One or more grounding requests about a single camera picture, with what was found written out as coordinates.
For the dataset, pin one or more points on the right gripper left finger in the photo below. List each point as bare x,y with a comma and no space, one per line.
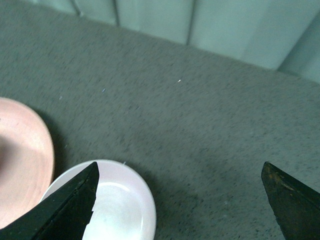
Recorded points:
63,215

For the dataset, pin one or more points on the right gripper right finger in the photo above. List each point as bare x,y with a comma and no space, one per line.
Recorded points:
296,206

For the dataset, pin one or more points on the pale pink bowl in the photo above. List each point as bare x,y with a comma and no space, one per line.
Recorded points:
124,208

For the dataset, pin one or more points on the pink plate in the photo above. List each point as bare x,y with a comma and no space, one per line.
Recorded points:
27,159

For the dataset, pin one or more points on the white curtain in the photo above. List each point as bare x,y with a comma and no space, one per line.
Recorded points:
281,35

